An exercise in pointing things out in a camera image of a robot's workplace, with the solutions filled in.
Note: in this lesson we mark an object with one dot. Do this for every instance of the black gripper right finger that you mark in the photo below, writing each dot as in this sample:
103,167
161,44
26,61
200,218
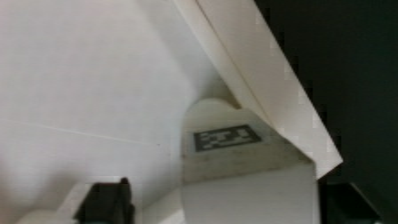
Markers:
344,207

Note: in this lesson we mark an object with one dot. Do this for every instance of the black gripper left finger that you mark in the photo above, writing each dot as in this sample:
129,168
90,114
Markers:
106,207

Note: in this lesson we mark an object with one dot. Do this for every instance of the white table leg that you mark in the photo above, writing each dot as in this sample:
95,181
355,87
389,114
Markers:
246,182

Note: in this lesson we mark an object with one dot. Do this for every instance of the white square tabletop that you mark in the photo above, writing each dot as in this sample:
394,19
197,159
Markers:
110,62

